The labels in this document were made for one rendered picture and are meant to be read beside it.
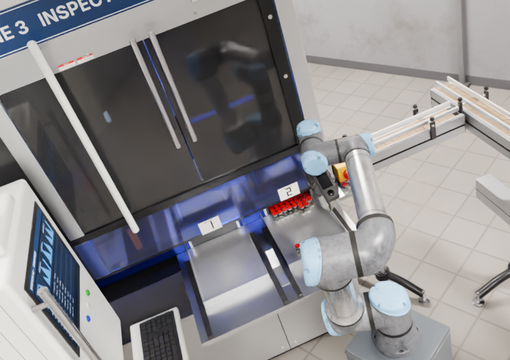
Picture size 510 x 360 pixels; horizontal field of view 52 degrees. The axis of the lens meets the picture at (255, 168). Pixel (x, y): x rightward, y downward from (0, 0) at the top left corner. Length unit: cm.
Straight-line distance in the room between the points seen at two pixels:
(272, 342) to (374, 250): 147
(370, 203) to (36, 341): 94
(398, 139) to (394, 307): 97
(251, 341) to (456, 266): 120
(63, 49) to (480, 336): 221
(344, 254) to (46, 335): 81
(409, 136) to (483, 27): 200
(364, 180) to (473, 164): 231
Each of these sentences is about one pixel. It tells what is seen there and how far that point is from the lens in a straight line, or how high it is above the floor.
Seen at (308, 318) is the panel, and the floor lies 25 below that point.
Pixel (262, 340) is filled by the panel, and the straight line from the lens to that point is 264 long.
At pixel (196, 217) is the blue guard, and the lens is 204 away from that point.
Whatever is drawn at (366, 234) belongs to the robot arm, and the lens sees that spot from 130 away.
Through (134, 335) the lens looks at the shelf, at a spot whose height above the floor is 80.
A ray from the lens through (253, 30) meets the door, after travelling 177.
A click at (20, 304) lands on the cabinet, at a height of 147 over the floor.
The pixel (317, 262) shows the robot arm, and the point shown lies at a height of 140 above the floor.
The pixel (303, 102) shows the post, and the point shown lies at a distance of 193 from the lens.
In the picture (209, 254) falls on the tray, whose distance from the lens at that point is 217.
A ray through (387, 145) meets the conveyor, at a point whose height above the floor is 93.
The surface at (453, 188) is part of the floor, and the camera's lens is 354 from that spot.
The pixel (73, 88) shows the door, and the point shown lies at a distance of 175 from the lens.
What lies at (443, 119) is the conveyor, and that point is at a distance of 250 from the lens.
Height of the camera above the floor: 233
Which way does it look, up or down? 35 degrees down
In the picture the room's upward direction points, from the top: 19 degrees counter-clockwise
